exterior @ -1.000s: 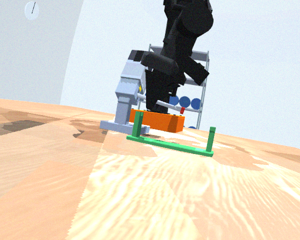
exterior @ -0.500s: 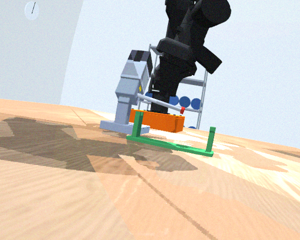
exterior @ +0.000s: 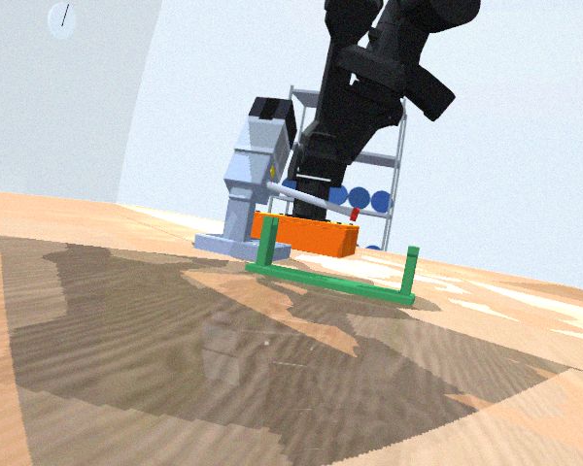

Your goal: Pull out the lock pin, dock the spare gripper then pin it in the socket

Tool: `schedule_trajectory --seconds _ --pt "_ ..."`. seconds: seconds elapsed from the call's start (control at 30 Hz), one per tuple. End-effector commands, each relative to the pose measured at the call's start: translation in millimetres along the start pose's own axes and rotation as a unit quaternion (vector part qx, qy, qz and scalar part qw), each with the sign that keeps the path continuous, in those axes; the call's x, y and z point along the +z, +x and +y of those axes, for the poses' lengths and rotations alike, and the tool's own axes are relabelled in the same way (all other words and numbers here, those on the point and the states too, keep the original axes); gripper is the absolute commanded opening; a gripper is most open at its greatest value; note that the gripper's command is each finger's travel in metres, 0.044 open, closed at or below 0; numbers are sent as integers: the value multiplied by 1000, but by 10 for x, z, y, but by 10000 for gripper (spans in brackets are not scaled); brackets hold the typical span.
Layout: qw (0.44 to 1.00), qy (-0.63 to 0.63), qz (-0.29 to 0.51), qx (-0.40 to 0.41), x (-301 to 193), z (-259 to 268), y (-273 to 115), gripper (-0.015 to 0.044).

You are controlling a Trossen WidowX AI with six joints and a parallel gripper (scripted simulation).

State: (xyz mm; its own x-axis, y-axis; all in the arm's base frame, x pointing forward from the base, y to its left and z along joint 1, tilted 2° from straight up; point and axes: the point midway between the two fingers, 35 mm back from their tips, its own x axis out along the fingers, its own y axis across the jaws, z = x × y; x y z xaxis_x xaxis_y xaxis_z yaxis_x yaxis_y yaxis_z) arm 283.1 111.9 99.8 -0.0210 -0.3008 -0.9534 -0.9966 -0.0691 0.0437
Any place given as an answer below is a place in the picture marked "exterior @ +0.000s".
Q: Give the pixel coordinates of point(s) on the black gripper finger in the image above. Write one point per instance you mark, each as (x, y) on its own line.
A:
(356, 110)
(378, 123)

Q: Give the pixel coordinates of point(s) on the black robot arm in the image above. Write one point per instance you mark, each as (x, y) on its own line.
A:
(347, 21)

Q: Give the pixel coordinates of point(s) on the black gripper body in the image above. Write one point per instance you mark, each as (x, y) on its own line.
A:
(378, 66)

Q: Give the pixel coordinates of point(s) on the green u-shaped bracket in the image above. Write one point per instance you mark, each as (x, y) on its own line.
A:
(264, 266)

